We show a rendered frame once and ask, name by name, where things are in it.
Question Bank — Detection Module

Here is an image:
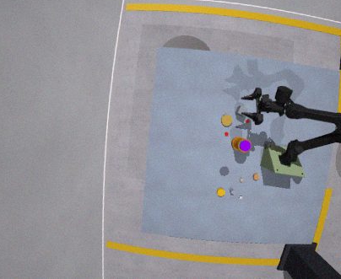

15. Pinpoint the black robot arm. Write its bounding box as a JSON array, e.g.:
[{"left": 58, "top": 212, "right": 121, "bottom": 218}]
[{"left": 261, "top": 86, "right": 341, "bottom": 166}]

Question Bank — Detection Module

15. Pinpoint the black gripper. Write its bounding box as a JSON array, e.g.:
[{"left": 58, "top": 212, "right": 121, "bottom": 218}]
[{"left": 241, "top": 88, "right": 274, "bottom": 125}]

